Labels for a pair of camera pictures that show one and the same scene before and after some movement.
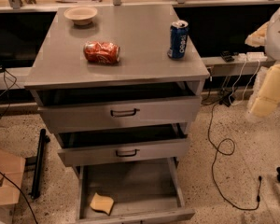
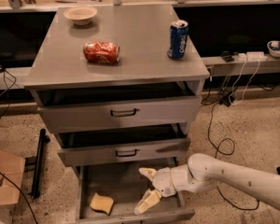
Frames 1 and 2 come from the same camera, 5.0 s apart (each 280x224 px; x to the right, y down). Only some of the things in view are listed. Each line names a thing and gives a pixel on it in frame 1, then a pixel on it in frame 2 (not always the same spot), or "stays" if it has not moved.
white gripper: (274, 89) → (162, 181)
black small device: (227, 56) stays
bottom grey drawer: (141, 191) stays
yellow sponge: (103, 203) stays
